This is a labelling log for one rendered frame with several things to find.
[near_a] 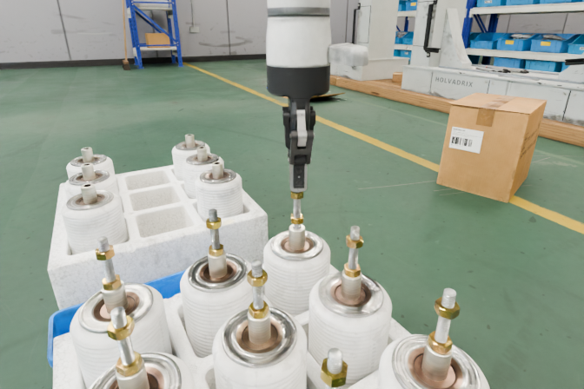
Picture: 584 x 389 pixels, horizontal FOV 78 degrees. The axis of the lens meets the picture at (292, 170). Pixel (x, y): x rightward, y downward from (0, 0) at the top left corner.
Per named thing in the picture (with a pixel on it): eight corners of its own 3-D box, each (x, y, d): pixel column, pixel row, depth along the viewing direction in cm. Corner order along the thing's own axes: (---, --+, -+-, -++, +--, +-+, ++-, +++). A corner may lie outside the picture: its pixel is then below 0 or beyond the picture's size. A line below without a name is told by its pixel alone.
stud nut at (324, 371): (353, 377, 24) (354, 368, 24) (336, 393, 23) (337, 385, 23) (331, 359, 26) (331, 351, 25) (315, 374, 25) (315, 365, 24)
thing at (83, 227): (132, 262, 78) (117, 186, 71) (138, 289, 70) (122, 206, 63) (82, 276, 73) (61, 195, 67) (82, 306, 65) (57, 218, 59)
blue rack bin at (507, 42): (517, 49, 505) (520, 32, 497) (545, 50, 473) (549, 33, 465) (494, 49, 484) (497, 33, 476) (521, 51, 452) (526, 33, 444)
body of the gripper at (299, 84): (266, 56, 46) (268, 127, 49) (266, 62, 38) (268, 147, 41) (325, 55, 46) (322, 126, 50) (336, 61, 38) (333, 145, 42)
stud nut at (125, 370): (119, 380, 29) (117, 372, 28) (115, 365, 30) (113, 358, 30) (144, 368, 30) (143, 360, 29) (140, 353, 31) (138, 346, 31)
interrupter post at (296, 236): (305, 252, 51) (305, 231, 49) (288, 252, 51) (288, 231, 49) (305, 242, 53) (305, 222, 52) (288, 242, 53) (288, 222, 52)
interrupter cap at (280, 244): (325, 263, 48) (325, 259, 48) (268, 263, 48) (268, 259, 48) (321, 233, 55) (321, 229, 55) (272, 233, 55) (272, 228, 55)
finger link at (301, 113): (289, 103, 41) (288, 114, 43) (291, 139, 39) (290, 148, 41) (310, 102, 41) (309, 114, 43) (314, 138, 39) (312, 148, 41)
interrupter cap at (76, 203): (112, 190, 70) (112, 187, 69) (116, 206, 63) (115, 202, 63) (67, 198, 66) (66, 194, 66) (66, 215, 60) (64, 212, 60)
